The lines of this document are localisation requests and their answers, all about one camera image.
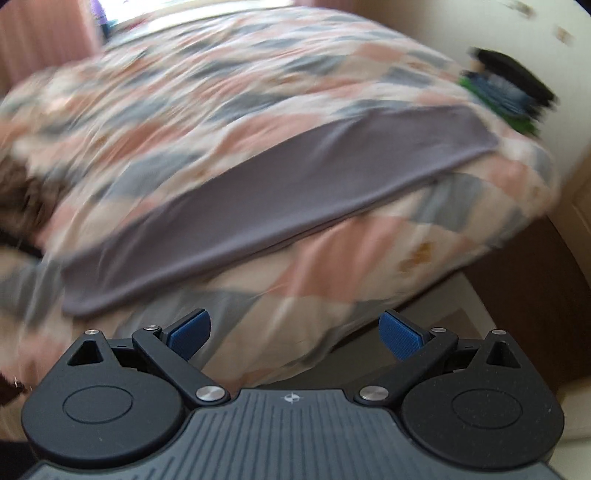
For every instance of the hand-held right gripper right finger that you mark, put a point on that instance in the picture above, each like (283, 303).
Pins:
(399, 334)

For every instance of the checkered bear print quilt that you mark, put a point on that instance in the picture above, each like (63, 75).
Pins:
(184, 92)

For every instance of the brown wooden bed frame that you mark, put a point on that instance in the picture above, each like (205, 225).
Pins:
(531, 286)

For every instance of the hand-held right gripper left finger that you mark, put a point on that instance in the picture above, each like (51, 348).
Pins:
(189, 334)

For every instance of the window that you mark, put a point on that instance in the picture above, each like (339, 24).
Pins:
(184, 7)

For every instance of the blue folded garment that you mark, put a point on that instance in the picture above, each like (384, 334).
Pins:
(494, 92)

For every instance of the wide pink curtain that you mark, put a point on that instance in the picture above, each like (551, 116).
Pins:
(46, 37)

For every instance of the grey garment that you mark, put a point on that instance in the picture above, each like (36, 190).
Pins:
(277, 198)

